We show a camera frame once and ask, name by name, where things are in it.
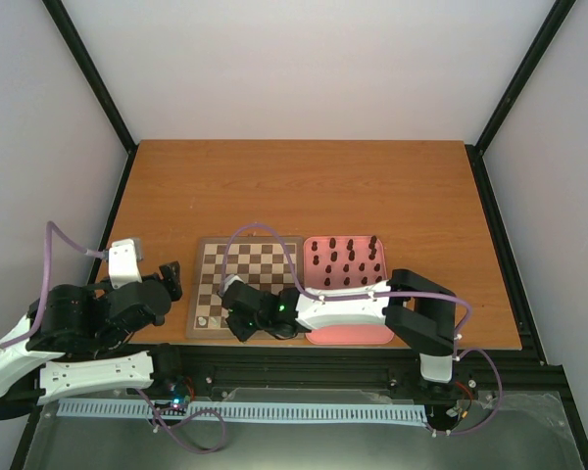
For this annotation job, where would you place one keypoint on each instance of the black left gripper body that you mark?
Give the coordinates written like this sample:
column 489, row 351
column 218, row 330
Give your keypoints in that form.
column 176, row 283

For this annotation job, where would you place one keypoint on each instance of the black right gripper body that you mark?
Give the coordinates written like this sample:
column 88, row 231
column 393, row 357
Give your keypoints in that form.
column 244, row 332

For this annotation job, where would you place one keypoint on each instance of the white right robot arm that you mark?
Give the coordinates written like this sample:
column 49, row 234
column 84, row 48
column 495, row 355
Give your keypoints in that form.
column 418, row 311

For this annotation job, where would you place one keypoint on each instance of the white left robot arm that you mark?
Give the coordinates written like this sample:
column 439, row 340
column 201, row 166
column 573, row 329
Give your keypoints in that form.
column 71, row 343

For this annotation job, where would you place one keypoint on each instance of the green lit circuit board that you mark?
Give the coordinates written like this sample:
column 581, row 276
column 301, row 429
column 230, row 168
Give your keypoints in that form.
column 182, row 393

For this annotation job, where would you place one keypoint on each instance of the wooden chessboard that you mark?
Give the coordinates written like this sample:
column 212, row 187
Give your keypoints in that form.
column 259, row 261

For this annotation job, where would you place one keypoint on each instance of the pink piece tray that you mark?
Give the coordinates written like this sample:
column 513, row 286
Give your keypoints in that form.
column 345, row 261

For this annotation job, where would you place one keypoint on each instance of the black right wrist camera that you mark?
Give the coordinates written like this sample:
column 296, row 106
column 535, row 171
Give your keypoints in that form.
column 236, row 295

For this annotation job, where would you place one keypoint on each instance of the light blue cable duct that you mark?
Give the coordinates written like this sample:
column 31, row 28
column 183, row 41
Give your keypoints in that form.
column 249, row 412

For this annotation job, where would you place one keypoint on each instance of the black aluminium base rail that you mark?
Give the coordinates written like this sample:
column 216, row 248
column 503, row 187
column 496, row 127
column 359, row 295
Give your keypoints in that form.
column 216, row 372

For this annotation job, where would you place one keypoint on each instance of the left black frame post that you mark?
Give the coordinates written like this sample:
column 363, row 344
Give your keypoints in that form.
column 67, row 29

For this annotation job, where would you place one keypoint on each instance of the black frame post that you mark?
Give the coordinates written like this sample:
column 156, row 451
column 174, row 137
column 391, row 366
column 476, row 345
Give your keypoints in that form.
column 527, row 66
column 67, row 29

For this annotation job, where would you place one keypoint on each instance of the right black frame post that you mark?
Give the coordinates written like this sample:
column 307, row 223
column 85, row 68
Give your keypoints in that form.
column 527, row 66

